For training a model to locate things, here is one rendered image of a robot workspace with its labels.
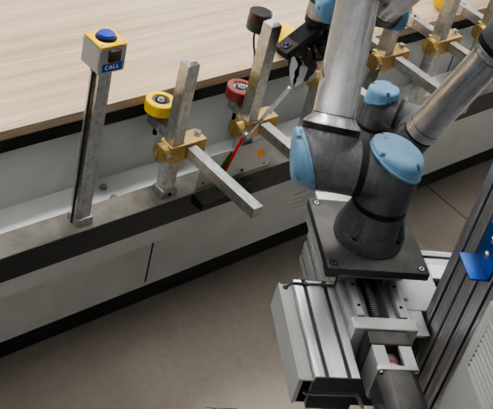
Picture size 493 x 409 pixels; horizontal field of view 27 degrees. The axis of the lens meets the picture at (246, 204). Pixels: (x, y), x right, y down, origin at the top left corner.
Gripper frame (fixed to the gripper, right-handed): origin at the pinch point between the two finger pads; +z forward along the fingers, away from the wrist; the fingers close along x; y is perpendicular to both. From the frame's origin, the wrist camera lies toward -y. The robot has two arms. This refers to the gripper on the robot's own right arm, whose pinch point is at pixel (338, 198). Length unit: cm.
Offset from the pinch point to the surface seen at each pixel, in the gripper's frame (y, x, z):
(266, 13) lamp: -37, -4, -34
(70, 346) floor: -50, -39, 83
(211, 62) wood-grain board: -56, 0, -7
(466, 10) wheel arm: -44, 98, -13
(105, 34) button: -33, -56, -40
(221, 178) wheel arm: -16.6, -26.4, -2.9
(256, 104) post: -31.5, -4.3, -9.9
